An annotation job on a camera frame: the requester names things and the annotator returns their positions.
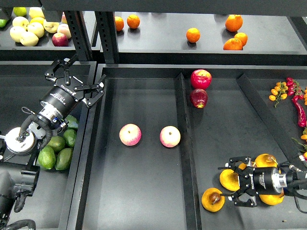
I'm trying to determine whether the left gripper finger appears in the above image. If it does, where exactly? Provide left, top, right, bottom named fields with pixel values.
left=45, top=54, right=78, bottom=85
left=73, top=74, right=106, bottom=108

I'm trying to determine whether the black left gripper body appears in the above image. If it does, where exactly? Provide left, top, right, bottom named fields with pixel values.
left=40, top=78, right=85, bottom=118

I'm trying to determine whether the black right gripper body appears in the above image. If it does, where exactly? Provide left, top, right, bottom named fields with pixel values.
left=237, top=166, right=287, bottom=196

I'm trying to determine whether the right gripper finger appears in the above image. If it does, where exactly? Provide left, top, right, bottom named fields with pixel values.
left=218, top=156, right=252, bottom=175
left=220, top=187, right=257, bottom=207

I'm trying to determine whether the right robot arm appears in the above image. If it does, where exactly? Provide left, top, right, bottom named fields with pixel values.
left=218, top=156, right=307, bottom=214

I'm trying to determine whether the yellow pear middle pile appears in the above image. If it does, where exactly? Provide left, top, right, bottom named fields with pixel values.
left=238, top=161, right=255, bottom=170

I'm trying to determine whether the yellow pear pile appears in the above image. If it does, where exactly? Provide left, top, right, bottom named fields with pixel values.
left=254, top=153, right=278, bottom=168
left=238, top=161, right=255, bottom=170
left=219, top=169, right=240, bottom=191
left=259, top=193, right=284, bottom=206

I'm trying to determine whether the yellow pear back pile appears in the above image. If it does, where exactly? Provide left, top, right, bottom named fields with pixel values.
left=254, top=153, right=278, bottom=168

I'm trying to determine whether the yellow pear leftmost pile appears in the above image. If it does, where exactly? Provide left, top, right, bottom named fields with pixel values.
left=219, top=169, right=240, bottom=191

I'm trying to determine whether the yellow pear bottom pile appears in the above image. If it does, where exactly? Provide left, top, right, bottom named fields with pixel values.
left=259, top=193, right=284, bottom=206

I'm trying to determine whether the dark avocado top pile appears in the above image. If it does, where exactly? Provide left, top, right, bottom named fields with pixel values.
left=66, top=115, right=79, bottom=130

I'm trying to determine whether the pale yellow pear right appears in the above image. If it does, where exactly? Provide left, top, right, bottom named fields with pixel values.
left=43, top=19, right=59, bottom=34

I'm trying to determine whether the pale yellow pear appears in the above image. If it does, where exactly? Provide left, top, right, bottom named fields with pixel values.
left=10, top=26, right=26, bottom=43
left=27, top=22, right=45, bottom=38
left=43, top=19, right=59, bottom=34
left=12, top=16, right=29, bottom=28
left=20, top=32, right=39, bottom=46

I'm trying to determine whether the green avocado right pile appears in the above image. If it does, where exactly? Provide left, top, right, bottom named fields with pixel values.
left=63, top=129, right=77, bottom=147

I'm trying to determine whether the pale yellow pear front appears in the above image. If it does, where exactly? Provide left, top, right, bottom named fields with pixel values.
left=20, top=32, right=39, bottom=46

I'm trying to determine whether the pale yellow pear centre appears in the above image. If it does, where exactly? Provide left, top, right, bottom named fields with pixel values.
left=27, top=22, right=45, bottom=38

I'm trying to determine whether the round green avocado middle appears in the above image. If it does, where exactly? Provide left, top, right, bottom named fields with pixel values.
left=47, top=136, right=66, bottom=153

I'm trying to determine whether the pale pear top shelf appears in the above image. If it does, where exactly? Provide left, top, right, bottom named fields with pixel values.
left=29, top=7, right=45, bottom=19

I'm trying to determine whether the pale yellow pear upper left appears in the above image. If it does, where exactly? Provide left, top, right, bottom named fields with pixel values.
left=12, top=16, right=29, bottom=28

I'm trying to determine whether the red apple on shelf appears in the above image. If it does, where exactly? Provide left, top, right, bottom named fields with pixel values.
left=52, top=33, right=69, bottom=47

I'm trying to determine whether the peach on shelf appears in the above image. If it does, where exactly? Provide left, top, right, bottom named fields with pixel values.
left=57, top=23, right=71, bottom=39

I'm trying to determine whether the yellow lemon on shelf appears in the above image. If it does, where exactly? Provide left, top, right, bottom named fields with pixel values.
left=30, top=17, right=45, bottom=25

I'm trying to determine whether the pink apple left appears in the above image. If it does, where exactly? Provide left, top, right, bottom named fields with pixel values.
left=119, top=124, right=142, bottom=146

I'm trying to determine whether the pink apple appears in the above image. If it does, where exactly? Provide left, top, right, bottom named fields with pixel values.
left=160, top=126, right=181, bottom=148
left=119, top=124, right=142, bottom=146

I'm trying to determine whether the orange shelf far left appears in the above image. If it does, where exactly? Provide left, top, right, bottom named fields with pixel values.
left=115, top=16, right=124, bottom=32

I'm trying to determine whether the red chili pepper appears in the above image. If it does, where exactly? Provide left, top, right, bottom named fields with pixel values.
left=292, top=95, right=307, bottom=127

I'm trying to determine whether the green lime top shelf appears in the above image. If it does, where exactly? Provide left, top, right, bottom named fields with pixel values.
left=13, top=7, right=27, bottom=17

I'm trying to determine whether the orange cherry tomato bunch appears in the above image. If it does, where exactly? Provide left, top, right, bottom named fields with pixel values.
left=269, top=82, right=288, bottom=107

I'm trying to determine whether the green fruit shelf edge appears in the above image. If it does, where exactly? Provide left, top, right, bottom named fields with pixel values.
left=0, top=19, right=8, bottom=28

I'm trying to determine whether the dark red apple lower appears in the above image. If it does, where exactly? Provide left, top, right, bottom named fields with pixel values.
left=189, top=89, right=208, bottom=109

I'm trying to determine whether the pink apple right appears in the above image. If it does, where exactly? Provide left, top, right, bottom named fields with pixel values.
left=160, top=126, right=181, bottom=148

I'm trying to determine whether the red cherry tomato bunch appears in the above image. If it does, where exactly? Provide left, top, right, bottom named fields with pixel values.
left=286, top=77, right=304, bottom=100

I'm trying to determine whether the black centre tray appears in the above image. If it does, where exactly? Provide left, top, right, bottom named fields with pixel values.
left=67, top=64, right=307, bottom=230

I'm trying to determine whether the red apple upper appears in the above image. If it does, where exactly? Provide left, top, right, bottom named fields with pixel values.
left=190, top=69, right=212, bottom=90

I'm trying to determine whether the black shelf post left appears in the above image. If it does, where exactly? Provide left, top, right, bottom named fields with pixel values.
left=64, top=11, right=93, bottom=61

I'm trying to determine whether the black shelf post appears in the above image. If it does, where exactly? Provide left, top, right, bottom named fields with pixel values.
left=95, top=11, right=119, bottom=64
left=64, top=11, right=93, bottom=61

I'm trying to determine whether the peach behind post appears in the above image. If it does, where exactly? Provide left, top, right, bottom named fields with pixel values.
left=61, top=12, right=67, bottom=24

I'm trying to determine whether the black shelf post right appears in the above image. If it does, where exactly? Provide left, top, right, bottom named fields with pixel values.
left=95, top=11, right=119, bottom=64

